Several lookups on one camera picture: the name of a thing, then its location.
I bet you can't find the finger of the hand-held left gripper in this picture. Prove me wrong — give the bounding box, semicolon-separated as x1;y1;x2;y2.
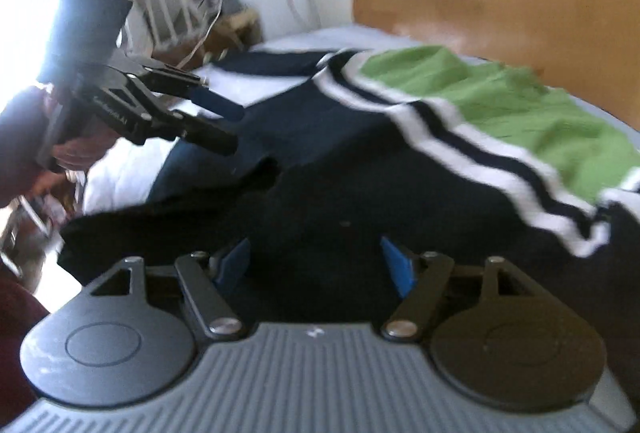
145;66;247;122
139;96;239;157

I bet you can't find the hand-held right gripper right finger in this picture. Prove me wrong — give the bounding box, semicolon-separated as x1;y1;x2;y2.
379;235;548;343

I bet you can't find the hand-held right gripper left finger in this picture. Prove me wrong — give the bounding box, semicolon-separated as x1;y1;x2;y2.
85;237;252;342

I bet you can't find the navy green white striped sweater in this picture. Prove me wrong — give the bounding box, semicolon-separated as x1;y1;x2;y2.
57;44;640;314

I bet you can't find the person's left hand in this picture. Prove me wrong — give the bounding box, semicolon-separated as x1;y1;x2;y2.
50;127;120;174

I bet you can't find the small wooden box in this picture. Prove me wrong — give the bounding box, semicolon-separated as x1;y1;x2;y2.
200;7;262;64

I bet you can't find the person's maroon clothing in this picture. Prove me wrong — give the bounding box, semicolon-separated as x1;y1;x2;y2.
0;282;52;416

